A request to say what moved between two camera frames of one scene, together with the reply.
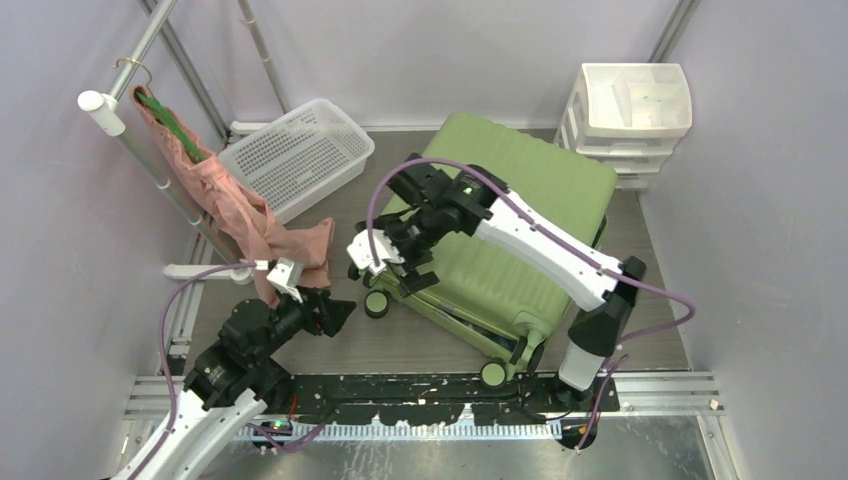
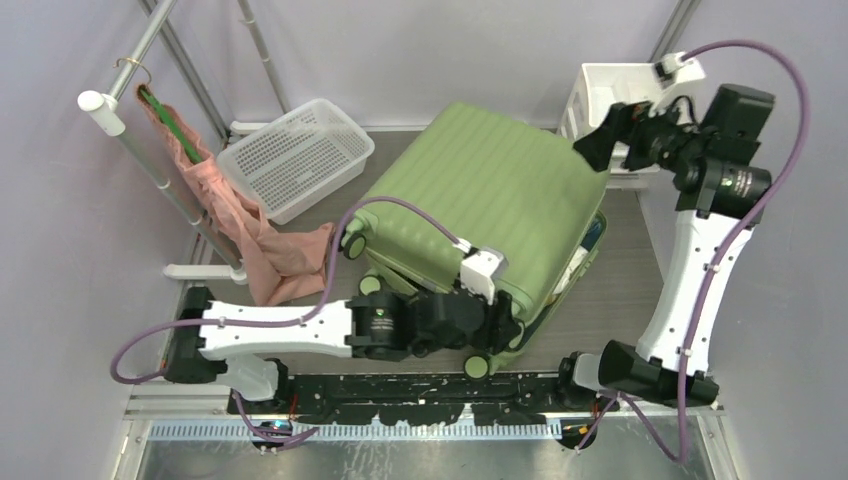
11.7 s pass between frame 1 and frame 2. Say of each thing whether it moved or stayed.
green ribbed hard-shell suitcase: moved
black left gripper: moved
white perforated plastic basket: stayed
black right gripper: moved
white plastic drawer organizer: stayed
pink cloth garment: stayed
